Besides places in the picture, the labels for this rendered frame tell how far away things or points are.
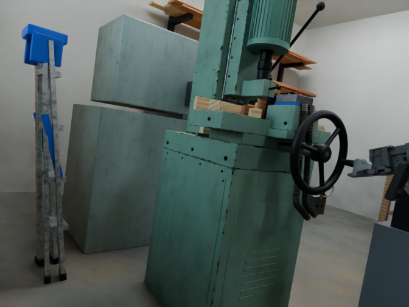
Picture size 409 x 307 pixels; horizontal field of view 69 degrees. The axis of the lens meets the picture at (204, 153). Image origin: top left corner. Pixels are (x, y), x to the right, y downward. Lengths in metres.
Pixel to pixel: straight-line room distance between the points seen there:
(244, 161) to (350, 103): 3.82
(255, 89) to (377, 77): 3.55
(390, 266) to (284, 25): 1.05
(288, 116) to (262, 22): 0.42
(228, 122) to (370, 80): 3.88
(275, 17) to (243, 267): 0.97
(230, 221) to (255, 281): 0.31
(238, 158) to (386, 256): 0.76
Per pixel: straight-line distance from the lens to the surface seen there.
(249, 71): 1.39
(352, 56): 4.99
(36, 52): 1.51
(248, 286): 1.29
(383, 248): 1.48
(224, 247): 1.12
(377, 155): 1.06
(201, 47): 1.58
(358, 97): 4.77
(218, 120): 1.00
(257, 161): 1.11
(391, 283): 1.50
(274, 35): 1.29
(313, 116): 1.01
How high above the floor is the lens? 0.83
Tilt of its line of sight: 5 degrees down
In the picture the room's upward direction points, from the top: 9 degrees clockwise
